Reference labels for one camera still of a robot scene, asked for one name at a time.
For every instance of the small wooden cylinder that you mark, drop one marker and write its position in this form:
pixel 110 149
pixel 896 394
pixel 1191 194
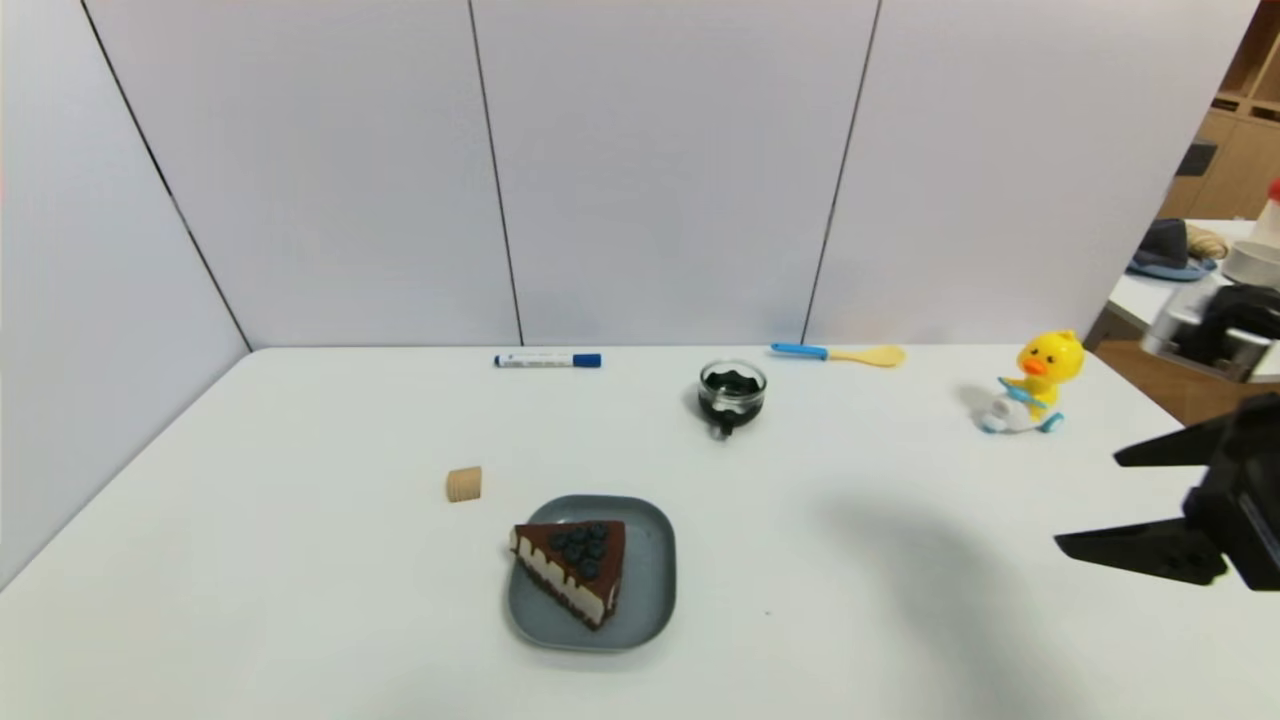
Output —
pixel 463 484

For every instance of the dark blue brimmed hat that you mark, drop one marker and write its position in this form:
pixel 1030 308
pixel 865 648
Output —
pixel 1167 250

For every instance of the blue capped whiteboard marker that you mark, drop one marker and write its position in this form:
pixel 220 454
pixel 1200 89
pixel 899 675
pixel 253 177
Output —
pixel 545 360

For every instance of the glass cup with black contents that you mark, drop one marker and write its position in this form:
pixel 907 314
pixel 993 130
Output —
pixel 731 393

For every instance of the yellow duck scooter toy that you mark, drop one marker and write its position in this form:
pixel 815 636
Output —
pixel 1040 375

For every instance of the white bowl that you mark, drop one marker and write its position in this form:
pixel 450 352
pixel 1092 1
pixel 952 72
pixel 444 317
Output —
pixel 1255 263

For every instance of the clear bottle with red cap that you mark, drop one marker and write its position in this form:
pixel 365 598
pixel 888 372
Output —
pixel 1270 215

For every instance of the chocolate blueberry cake slice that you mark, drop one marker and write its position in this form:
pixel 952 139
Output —
pixel 575 565

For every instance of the white side table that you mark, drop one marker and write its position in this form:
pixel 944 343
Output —
pixel 1140 295

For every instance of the tan woven item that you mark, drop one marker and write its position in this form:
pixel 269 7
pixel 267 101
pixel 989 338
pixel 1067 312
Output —
pixel 1207 243

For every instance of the wooden shelf cabinet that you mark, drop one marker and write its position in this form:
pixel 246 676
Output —
pixel 1235 150

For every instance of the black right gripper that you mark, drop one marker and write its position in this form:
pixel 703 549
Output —
pixel 1243 505

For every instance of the dark panel on cabinet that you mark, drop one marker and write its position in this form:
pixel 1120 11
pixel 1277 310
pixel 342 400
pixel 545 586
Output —
pixel 1195 160

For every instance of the grey square dish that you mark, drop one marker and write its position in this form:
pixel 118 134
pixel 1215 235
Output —
pixel 645 580

